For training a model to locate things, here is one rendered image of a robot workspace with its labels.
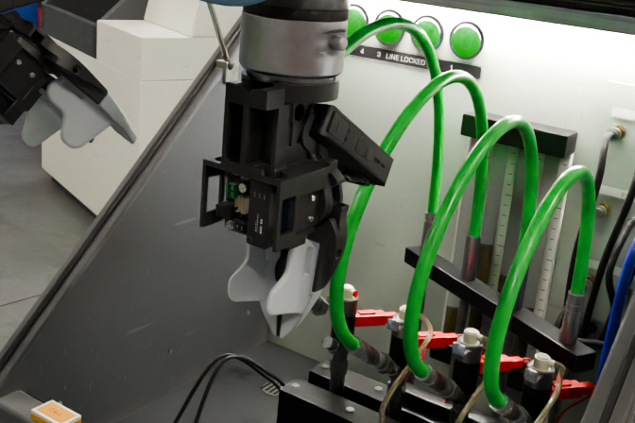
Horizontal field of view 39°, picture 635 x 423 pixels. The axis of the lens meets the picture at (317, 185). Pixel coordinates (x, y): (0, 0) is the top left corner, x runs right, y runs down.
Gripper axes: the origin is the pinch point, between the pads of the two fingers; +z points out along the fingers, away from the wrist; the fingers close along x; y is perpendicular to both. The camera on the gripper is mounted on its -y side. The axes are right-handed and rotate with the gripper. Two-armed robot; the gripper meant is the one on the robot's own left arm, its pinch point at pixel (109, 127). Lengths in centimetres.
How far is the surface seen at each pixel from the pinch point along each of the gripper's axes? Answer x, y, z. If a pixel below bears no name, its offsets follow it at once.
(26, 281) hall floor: -265, -28, 129
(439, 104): 4.8, -30.9, 31.2
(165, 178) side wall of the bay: -25.4, -10.0, 22.1
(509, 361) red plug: 20.6, -5.0, 44.5
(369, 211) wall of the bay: -16, -25, 48
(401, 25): 9.7, -28.8, 16.0
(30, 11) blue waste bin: -549, -230, 139
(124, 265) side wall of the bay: -26.3, 2.5, 25.0
